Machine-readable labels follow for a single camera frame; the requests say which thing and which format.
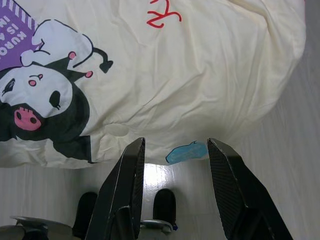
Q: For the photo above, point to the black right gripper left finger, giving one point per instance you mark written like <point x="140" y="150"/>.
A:
<point x="120" y="195"/>

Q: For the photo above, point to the cream cartoon print quilt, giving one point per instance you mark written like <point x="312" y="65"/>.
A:
<point x="187" y="75"/>

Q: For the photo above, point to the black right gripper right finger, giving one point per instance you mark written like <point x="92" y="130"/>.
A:
<point x="237" y="195"/>

